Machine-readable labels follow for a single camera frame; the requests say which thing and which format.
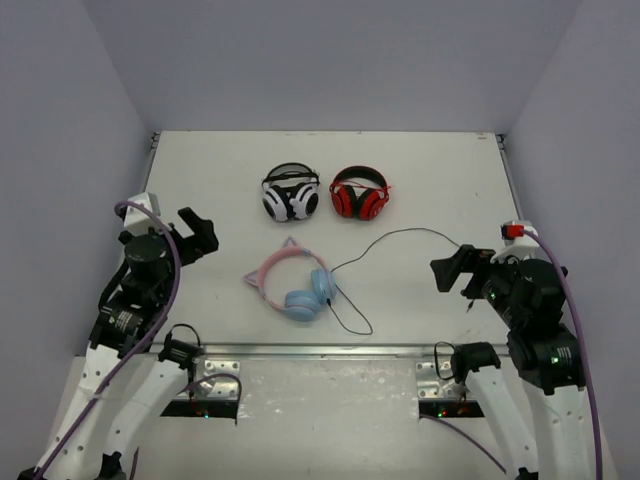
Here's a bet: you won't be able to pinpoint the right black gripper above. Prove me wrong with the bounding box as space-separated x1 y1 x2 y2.
430 244 524 328

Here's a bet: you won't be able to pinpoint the black headphone cable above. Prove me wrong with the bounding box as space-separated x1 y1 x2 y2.
324 227 474 336

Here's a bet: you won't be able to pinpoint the pink blue cat-ear headphones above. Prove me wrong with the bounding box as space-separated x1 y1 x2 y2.
243 236 337 322

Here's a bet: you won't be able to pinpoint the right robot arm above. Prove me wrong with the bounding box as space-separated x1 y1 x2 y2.
430 244 593 479

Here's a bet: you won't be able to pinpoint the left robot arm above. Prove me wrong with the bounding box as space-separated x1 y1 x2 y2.
19 199 219 479

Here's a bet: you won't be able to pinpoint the white black headphones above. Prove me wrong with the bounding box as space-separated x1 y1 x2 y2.
262 162 320 222

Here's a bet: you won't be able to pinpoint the red black headphones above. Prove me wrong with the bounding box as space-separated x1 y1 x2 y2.
329 165 390 221

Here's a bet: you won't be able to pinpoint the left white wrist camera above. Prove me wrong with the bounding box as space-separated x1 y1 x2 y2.
116 192 161 236

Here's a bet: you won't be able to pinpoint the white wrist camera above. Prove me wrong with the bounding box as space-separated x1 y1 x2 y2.
116 192 161 236
491 220 539 263

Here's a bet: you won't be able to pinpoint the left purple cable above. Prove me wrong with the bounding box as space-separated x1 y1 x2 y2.
30 200 182 480

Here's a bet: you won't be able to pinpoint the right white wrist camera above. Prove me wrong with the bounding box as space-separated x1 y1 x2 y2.
491 220 539 263

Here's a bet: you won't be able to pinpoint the metal table edge rail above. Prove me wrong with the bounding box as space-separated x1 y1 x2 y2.
203 343 446 359

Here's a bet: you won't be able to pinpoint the right metal base bracket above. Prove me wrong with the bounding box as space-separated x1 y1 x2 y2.
415 359 464 402

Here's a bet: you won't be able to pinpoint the metal base bracket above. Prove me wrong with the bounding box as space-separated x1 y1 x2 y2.
192 357 241 401
415 359 464 402

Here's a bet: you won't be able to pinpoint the left metal base bracket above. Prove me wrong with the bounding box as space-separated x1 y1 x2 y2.
192 357 241 401

